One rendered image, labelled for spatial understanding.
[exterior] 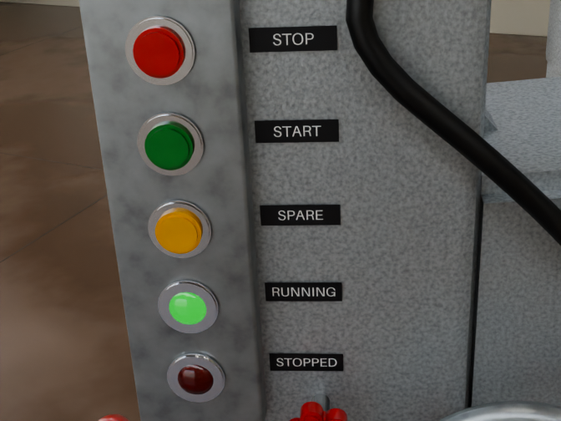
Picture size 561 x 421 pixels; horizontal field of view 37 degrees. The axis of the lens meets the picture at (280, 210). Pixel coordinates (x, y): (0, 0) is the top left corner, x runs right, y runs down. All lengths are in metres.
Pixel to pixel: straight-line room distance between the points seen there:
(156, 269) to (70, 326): 2.60
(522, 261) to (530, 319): 0.04
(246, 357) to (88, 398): 2.22
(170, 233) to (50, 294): 2.85
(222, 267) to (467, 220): 0.14
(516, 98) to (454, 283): 0.18
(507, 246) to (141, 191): 0.21
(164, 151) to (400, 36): 0.14
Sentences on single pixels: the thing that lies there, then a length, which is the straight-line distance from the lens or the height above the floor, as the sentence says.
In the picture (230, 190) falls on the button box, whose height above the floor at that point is 1.41.
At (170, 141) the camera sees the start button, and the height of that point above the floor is 1.44.
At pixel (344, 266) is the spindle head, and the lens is 0.50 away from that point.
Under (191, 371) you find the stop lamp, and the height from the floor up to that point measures 1.30.
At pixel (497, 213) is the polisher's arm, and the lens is 0.50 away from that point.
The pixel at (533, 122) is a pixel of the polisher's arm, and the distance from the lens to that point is 0.59.
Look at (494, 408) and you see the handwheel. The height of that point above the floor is 1.29.
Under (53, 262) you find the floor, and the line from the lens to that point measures 3.54.
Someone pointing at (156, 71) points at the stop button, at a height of 1.48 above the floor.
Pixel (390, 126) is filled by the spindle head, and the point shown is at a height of 1.44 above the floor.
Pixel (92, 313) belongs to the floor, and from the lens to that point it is 3.14.
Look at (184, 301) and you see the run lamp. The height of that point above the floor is 1.35.
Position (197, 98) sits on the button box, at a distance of 0.45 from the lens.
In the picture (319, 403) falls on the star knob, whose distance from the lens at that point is 0.55.
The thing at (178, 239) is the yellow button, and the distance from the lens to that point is 0.47.
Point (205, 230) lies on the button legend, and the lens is 0.47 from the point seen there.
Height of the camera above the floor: 1.60
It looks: 25 degrees down
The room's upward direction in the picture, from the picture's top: 3 degrees counter-clockwise
